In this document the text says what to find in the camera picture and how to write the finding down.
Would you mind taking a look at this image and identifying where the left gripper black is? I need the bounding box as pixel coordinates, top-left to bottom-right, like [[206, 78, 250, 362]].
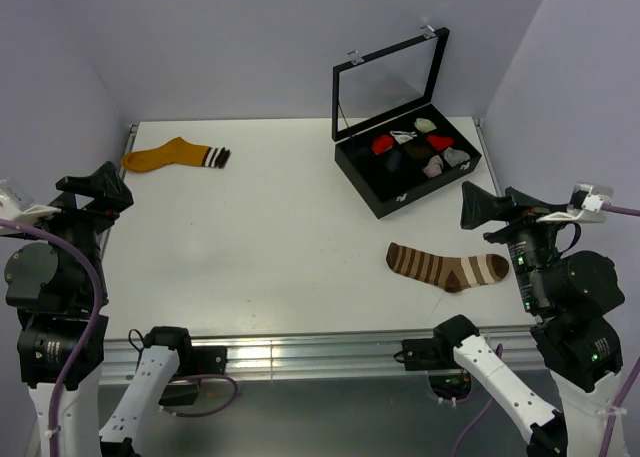
[[13, 160, 132, 301]]

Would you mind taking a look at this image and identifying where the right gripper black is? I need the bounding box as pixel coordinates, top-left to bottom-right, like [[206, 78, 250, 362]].
[[457, 177, 569, 308]]

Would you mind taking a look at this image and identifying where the brown striped sock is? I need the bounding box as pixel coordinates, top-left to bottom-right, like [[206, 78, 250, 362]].
[[385, 243, 510, 293]]

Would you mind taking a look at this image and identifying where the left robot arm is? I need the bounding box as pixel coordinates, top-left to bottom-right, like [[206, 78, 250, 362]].
[[1, 161, 195, 456]]

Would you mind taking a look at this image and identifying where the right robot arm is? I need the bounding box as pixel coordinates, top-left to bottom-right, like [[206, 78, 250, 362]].
[[432, 182, 639, 456]]

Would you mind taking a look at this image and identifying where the pink beige rolled sock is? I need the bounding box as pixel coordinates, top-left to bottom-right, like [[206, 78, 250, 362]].
[[422, 155, 444, 179]]

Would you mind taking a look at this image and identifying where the red rolled sock right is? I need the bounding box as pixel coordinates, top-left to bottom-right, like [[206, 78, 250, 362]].
[[426, 134, 455, 153]]

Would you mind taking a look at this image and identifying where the red rolled sock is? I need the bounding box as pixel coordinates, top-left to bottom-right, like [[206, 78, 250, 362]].
[[371, 134, 395, 155], [426, 134, 455, 153]]

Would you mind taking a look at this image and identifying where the mustard yellow sock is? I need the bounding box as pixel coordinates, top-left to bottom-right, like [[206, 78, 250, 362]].
[[121, 137, 231, 173]]

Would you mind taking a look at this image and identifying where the dark brown rolled sock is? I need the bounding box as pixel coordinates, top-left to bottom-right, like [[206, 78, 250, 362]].
[[403, 141, 435, 161]]

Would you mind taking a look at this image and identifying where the pale green rolled sock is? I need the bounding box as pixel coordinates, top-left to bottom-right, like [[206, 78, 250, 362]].
[[414, 118, 436, 133]]

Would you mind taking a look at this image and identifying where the black storage box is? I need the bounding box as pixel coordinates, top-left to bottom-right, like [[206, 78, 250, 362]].
[[334, 104, 482, 219]]

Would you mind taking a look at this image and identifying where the blue rolled sock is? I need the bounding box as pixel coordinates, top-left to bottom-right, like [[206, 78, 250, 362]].
[[384, 150, 402, 173]]

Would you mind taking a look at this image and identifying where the white grey rolled sock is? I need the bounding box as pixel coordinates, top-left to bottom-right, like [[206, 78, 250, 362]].
[[389, 131, 417, 145]]

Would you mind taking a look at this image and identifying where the red rolled sock left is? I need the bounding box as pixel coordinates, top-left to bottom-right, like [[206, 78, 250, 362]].
[[371, 134, 395, 155]]

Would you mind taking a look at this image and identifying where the glass box lid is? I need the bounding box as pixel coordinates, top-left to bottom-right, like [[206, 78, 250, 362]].
[[331, 25, 450, 143]]

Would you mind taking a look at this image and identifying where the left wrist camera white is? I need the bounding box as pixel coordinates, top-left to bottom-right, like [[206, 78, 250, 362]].
[[0, 179, 61, 228]]

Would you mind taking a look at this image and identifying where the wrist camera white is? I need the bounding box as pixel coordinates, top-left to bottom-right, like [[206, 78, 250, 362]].
[[0, 179, 61, 228], [537, 182, 614, 224]]

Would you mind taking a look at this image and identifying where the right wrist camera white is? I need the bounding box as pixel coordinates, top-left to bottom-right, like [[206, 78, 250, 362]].
[[537, 182, 614, 224]]

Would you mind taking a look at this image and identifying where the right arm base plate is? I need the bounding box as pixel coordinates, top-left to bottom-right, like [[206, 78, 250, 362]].
[[399, 338, 443, 372]]

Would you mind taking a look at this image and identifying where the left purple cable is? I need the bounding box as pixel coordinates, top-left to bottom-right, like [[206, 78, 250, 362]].
[[0, 217, 240, 457]]

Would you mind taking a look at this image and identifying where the aluminium front rail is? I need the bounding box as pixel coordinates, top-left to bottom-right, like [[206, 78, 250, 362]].
[[100, 328, 544, 386]]

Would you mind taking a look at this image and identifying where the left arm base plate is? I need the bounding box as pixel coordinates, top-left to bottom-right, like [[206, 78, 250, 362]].
[[189, 345, 228, 375]]

